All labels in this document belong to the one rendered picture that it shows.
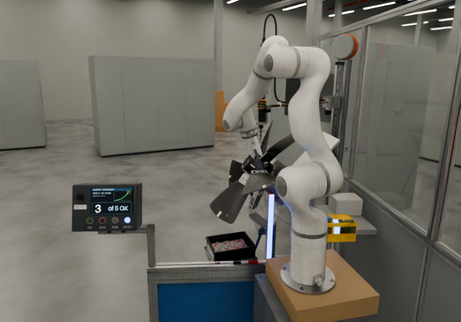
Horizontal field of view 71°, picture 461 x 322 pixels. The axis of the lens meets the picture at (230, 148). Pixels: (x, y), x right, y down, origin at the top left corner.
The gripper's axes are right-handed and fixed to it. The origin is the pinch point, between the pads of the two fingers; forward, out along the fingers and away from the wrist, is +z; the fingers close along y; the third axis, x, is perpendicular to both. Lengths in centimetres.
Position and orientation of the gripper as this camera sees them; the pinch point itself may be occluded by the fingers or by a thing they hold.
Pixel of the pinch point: (258, 165)
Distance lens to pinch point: 151.7
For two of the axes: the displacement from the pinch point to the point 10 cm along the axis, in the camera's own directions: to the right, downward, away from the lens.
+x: -9.5, 3.0, -0.2
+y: -0.9, -2.3, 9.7
